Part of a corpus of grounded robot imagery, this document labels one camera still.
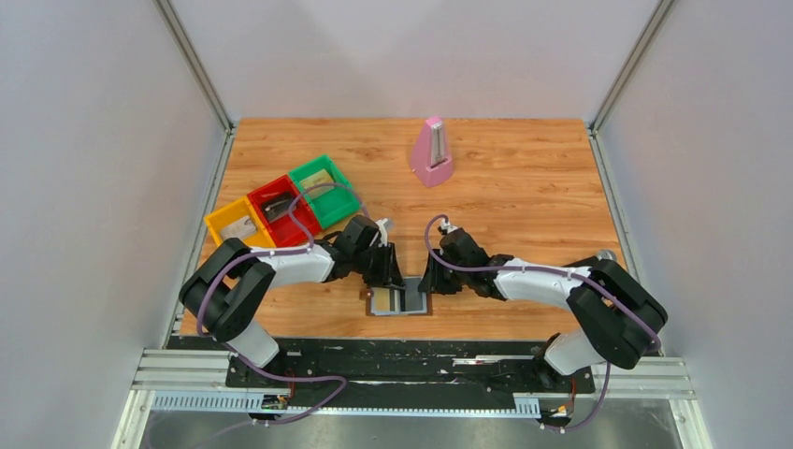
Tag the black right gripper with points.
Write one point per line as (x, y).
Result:
(441, 272)

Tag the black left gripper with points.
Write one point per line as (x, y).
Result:
(384, 265)

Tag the brown leather card holder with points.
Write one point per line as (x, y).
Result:
(411, 301)

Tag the black card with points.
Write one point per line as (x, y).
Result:
(275, 207)

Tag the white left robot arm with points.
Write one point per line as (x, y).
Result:
(228, 288)

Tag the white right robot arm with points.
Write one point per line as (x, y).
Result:
(618, 319)

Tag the gold striped card in holder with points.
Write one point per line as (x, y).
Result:
(383, 302)

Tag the gold card in green bin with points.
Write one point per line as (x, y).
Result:
(317, 184)

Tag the silver card in yellow bin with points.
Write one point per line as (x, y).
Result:
(243, 228)

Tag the pink metronome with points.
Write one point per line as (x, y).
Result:
(431, 158)

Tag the green plastic bin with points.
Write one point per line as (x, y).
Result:
(333, 200)

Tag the red plastic bin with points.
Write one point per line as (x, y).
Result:
(288, 225)

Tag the black microphone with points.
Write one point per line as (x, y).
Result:
(605, 254)

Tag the yellow plastic bin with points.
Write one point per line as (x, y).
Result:
(223, 216)

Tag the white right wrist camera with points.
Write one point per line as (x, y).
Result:
(446, 228)

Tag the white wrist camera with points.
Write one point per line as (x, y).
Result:
(446, 228)
(384, 226)

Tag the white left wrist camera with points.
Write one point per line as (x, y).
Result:
(384, 226)

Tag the black mounting rail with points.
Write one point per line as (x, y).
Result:
(358, 376)

